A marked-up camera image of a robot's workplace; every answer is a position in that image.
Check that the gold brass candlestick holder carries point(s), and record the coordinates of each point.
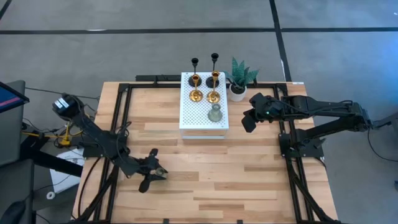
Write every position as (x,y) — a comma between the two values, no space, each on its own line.
(213,97)
(196,96)

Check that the white tape roll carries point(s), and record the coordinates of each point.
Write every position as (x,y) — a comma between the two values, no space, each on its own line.
(47,195)

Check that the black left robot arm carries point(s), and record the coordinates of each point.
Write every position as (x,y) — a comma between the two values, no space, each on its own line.
(93,130)

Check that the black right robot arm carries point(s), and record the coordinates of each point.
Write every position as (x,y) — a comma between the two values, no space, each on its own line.
(311,102)

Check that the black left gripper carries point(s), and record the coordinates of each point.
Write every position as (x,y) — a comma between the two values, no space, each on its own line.
(144,168)

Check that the green artificial plant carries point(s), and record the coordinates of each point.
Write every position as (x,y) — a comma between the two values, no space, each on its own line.
(239,73)

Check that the grey cabinet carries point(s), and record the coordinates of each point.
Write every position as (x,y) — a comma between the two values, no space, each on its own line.
(12,137)

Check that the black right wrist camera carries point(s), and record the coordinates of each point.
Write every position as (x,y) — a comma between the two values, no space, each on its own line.
(269,109)

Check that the green ribbed glass candle holder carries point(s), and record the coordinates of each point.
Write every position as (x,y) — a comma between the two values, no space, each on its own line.
(160,172)
(215,115)

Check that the white perforated metal shelf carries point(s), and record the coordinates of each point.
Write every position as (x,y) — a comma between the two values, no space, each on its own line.
(196,118)

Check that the black tall candlestick holder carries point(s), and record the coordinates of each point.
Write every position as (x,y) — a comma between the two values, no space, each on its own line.
(212,82)
(195,81)

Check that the white paper sheet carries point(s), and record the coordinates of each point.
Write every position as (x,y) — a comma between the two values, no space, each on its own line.
(62,182)

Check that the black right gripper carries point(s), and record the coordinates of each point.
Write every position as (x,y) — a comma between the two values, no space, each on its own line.
(259,115)

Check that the white round plant pot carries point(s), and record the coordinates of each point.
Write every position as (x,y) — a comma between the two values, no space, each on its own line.
(237,97)

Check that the black metal stand base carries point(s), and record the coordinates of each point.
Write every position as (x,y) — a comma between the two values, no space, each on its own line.
(53,161)

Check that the black metal table frame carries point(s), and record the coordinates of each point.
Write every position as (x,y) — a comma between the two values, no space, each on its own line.
(123,88)

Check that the black framed display screen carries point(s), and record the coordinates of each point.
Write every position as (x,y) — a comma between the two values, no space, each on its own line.
(9,98)

